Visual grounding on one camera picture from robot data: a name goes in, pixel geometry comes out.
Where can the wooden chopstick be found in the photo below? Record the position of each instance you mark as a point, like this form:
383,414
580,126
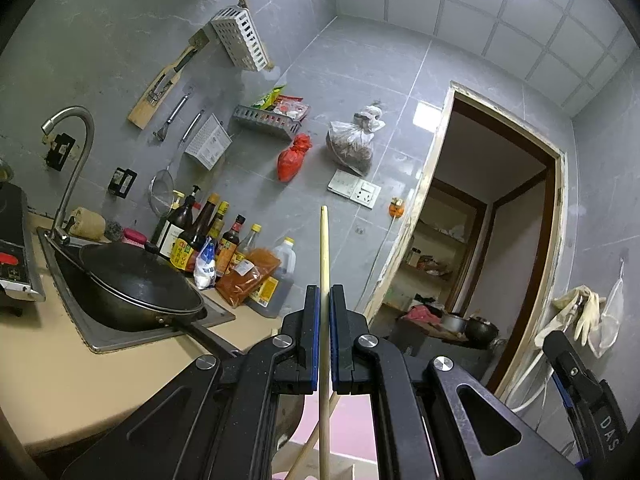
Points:
300,452
324,260

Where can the pink fleece clothing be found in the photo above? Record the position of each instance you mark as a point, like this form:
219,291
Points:
350,422

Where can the yellow green snack packet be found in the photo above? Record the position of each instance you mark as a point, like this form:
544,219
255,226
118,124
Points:
268,99

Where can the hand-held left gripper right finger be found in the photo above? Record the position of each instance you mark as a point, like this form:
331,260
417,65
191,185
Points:
334,360

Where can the white wall switch socket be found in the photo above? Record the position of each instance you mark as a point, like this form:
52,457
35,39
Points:
355,189

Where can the orange wall hook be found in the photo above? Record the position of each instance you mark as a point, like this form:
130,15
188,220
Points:
396,207

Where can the cream rubber gloves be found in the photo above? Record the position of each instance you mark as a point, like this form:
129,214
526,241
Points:
580,306

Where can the black wall outlet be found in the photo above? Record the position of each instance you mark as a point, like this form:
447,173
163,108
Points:
61,150
123,182

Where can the wooden storage shelf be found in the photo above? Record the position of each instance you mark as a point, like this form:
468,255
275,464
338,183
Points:
435,246

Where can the white blue salt bag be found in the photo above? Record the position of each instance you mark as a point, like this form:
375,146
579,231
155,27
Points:
206,266

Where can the dark red cap bottle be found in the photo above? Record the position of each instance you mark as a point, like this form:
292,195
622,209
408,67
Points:
230,246

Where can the white mesh utensil holder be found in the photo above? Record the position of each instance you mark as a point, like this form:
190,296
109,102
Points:
209,141

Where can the grey wall shelf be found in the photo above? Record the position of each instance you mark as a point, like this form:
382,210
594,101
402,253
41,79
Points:
262,120

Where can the red plastic bag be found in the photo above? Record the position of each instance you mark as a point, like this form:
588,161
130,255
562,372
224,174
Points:
292,158

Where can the metal mesh strainer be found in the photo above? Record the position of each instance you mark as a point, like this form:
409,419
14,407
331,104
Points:
162,193

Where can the black pot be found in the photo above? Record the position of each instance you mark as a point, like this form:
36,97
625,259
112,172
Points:
482,333

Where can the black induction cooker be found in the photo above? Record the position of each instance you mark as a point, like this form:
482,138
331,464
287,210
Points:
12,245

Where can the dark cabinet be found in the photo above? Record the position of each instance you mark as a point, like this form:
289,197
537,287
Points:
435,352

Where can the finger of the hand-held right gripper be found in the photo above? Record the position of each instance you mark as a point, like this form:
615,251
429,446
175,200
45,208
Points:
570,365

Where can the pink red cloth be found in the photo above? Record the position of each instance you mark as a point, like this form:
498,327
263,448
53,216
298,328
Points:
420,315

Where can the wooden door frame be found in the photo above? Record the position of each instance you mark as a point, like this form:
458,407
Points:
561,210

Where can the clear yellow cap bottle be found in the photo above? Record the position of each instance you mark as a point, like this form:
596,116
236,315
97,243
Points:
250,243

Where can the dark yellow cap bottle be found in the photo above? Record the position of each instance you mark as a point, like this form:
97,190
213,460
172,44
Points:
219,220

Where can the metal peeler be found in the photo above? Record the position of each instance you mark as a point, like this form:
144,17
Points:
171,116

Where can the plastic oil jug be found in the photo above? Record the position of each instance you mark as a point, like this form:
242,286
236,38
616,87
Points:
281,282

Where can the steel pot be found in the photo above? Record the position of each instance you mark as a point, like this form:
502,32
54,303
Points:
453,321

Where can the slim metal kitchen tool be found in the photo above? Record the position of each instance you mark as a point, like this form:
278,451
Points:
192,127

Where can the orange cap soy sauce bottle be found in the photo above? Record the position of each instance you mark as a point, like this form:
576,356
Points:
192,251

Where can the dark wine bottle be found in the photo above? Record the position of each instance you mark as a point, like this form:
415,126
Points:
166,228

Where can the pink plastic container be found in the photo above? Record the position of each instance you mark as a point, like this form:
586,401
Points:
134,236

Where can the steel sink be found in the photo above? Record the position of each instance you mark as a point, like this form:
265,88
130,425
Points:
75,310

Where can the wooden knife holder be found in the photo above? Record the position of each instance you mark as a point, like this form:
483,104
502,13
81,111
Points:
145,107

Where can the chrome faucet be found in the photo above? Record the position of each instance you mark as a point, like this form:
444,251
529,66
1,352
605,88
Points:
76,160

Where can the dark pump top bottle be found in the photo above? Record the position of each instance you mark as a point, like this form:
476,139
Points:
189,220

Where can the loofah scrubber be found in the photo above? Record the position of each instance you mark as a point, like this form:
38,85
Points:
87,223

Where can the clear hanging plastic bag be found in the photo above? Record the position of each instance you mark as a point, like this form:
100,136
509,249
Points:
608,316

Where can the white utensil basket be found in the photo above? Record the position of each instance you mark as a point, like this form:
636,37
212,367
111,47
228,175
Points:
240,37

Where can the clear bag of dried spices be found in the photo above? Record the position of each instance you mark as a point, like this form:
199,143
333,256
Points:
354,144

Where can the red chili powder bag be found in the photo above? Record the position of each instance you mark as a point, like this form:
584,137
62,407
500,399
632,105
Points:
247,276

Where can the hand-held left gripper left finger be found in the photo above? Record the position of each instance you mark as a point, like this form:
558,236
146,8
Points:
314,360

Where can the steel wool scrubber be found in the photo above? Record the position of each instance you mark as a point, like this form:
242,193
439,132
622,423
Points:
114,230

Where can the black wok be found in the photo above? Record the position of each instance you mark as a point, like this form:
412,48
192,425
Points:
140,290

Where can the red white food packet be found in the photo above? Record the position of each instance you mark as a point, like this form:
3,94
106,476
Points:
291,108

